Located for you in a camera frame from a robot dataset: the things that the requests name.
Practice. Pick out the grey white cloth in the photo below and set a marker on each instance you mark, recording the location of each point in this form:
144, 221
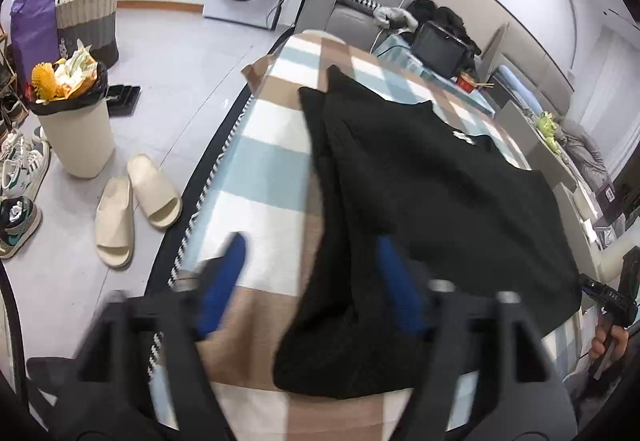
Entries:
397, 16

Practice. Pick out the person's right hand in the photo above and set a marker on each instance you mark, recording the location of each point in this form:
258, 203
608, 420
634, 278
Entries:
617, 343

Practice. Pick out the striped tablecloth side table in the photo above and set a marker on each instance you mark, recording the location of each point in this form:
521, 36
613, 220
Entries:
400, 56

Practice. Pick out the purple bag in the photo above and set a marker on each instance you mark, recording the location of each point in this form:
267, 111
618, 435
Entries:
32, 36

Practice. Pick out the beige slipper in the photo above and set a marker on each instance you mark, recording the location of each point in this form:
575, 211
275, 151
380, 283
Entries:
152, 191
115, 221

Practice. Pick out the yellow spiky peel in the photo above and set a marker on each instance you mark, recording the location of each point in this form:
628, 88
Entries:
45, 81

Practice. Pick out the black knit sweater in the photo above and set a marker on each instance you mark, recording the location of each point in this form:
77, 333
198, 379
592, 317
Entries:
425, 181

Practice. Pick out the beige trash bin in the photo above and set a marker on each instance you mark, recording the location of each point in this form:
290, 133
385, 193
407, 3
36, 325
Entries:
80, 141

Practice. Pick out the black white checked pillow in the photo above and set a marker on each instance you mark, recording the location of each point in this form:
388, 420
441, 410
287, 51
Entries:
357, 1

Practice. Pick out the woven laundry basket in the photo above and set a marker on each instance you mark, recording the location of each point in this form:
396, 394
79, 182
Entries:
87, 28

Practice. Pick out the black jacket pile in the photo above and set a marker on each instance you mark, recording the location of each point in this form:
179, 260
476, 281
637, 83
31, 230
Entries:
445, 16

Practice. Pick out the tall cardboard box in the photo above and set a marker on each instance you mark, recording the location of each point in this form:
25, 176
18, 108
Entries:
575, 216

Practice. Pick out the black trash bag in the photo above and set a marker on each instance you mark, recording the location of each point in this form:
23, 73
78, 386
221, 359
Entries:
97, 88

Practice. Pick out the grey sofa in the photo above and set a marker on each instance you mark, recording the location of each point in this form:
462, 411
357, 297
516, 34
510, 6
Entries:
350, 28

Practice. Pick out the red bowl with chopsticks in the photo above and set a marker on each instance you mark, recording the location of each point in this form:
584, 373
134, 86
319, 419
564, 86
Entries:
482, 85

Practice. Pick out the checked blanket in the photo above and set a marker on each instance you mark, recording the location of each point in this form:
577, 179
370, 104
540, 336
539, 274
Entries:
265, 171

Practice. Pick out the white green sneaker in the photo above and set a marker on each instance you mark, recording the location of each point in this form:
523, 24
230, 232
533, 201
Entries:
22, 168

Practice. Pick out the black countertop appliance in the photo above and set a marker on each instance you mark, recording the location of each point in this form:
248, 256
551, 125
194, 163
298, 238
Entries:
437, 51

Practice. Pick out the black printed box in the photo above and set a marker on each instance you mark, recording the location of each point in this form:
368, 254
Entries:
620, 193

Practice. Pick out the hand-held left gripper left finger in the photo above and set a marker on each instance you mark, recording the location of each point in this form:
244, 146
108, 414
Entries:
220, 286

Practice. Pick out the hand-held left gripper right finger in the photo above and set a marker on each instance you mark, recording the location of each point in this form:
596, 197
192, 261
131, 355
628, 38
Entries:
397, 291

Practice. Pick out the large cardboard box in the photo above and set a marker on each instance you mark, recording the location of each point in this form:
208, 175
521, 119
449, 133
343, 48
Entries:
535, 151

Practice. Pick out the crumpled snack wrapper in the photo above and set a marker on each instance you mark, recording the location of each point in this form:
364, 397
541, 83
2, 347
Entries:
77, 68

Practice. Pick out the blue pillow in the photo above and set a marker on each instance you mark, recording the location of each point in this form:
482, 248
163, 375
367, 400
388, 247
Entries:
517, 88

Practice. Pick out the green plush toy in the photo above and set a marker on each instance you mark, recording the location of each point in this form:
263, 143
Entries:
547, 128

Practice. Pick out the grey duvet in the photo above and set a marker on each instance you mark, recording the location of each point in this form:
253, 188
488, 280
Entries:
585, 156

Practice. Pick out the grey teal sneaker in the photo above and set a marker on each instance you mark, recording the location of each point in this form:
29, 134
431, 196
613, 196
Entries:
17, 226

